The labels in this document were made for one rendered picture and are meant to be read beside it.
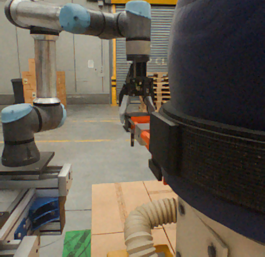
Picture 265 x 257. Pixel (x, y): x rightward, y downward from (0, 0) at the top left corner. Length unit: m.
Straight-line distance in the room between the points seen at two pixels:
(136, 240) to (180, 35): 0.29
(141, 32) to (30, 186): 0.74
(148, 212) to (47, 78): 0.81
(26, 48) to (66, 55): 1.58
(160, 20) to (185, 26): 10.25
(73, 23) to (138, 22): 0.18
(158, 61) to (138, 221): 9.93
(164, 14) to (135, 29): 9.75
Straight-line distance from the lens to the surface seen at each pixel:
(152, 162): 0.47
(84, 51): 10.30
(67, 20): 0.71
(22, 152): 1.06
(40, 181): 1.08
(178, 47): 0.17
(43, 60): 1.09
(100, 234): 1.47
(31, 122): 1.06
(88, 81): 10.27
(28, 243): 0.72
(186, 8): 0.17
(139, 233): 0.38
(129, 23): 0.75
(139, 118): 0.75
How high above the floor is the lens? 1.41
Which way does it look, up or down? 11 degrees down
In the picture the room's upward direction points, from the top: straight up
